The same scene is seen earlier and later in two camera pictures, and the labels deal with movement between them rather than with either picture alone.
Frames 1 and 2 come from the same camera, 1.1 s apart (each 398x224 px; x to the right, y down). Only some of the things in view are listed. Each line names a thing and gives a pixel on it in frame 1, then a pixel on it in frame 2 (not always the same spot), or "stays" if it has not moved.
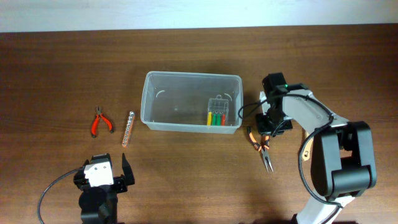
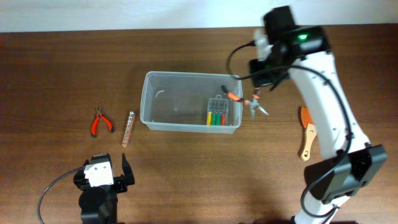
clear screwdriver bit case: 217,111 stays
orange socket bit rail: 125,140 stays
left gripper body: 119,185 stays
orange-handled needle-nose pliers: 265,149 → 253,102
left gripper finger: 127,171 stays
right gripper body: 273,122 → 257,67
